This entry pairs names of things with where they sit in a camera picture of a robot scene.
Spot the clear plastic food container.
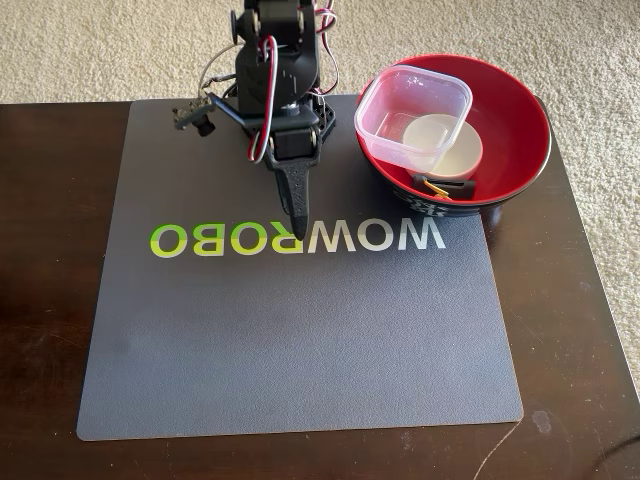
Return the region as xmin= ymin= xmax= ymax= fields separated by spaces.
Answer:
xmin=353 ymin=64 xmax=474 ymax=174

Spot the thin camera cable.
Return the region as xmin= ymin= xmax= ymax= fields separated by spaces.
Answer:
xmin=197 ymin=44 xmax=239 ymax=99

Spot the red bowl with black outside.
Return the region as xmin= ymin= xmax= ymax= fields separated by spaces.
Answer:
xmin=354 ymin=53 xmax=553 ymax=217

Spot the grey mat with WOWROBO print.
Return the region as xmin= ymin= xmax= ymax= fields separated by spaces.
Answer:
xmin=75 ymin=93 xmax=525 ymax=443

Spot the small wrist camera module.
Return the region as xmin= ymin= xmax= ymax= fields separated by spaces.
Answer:
xmin=172 ymin=97 xmax=216 ymax=137

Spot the small white bowl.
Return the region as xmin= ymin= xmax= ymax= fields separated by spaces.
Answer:
xmin=402 ymin=113 xmax=484 ymax=182

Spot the red white black servo wire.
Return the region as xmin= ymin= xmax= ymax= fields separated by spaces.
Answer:
xmin=247 ymin=34 xmax=279 ymax=164
xmin=309 ymin=0 xmax=341 ymax=96

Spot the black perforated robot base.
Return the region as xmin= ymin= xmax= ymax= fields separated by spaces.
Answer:
xmin=309 ymin=97 xmax=337 ymax=141

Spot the yellow wire clip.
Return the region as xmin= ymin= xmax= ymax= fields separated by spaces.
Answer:
xmin=423 ymin=179 xmax=451 ymax=201

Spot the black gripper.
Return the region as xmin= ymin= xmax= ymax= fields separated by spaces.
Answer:
xmin=263 ymin=117 xmax=321 ymax=243

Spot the black dumbbell-shaped block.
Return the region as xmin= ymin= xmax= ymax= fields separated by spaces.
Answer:
xmin=410 ymin=173 xmax=476 ymax=202

